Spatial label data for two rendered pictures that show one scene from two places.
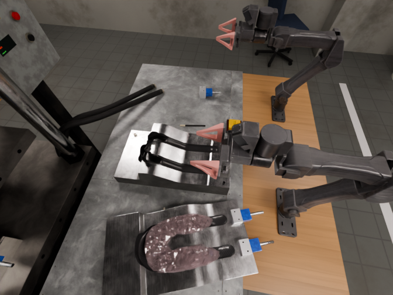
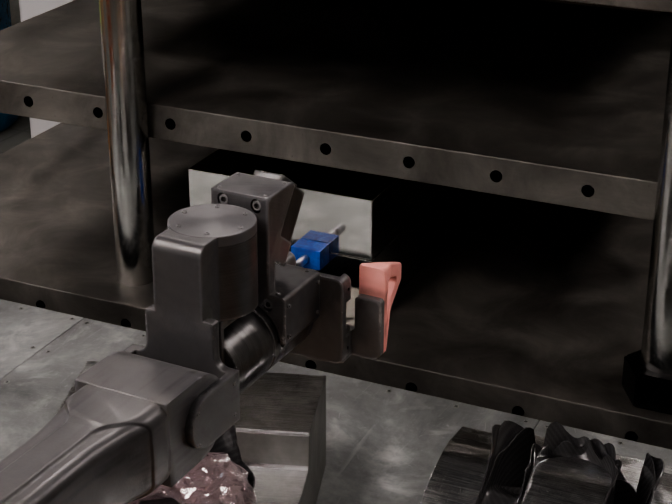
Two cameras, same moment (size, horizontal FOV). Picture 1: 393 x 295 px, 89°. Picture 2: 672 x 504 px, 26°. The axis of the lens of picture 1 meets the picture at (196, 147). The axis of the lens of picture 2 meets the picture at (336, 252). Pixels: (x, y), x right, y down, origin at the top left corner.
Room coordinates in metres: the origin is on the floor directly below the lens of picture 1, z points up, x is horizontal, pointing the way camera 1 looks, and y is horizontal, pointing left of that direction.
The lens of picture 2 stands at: (0.59, -0.96, 1.66)
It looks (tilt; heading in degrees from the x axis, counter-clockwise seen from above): 24 degrees down; 108
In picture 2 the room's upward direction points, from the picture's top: straight up
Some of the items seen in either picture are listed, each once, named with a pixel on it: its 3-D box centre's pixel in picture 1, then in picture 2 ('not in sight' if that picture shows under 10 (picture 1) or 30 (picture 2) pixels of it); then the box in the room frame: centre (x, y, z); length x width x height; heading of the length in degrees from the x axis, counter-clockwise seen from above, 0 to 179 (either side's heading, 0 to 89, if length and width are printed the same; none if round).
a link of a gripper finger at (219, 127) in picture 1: (211, 139); (355, 290); (0.32, -0.04, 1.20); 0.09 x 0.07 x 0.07; 80
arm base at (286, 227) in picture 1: (289, 208); not in sight; (0.23, -0.38, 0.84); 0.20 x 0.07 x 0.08; 170
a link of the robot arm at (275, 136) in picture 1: (279, 150); (183, 320); (0.25, -0.20, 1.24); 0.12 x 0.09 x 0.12; 80
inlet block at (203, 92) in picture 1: (210, 92); not in sight; (0.93, -0.08, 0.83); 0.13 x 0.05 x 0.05; 92
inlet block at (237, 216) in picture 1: (247, 215); not in sight; (0.20, -0.20, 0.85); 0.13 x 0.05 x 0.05; 100
